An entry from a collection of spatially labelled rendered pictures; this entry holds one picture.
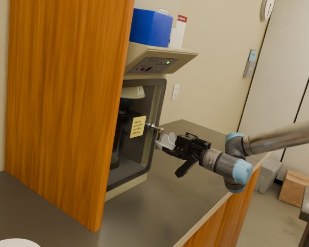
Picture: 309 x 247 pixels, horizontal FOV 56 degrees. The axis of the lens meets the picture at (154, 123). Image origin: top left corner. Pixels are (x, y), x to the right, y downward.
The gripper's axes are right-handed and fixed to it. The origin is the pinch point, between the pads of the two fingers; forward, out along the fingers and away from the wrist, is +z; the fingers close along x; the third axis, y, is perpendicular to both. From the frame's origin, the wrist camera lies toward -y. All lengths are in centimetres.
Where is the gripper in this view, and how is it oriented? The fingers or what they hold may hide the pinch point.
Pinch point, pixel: (159, 143)
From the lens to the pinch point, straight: 113.3
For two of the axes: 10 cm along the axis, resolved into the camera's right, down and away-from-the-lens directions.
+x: -5.6, 1.5, -8.2
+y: 1.8, -9.4, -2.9
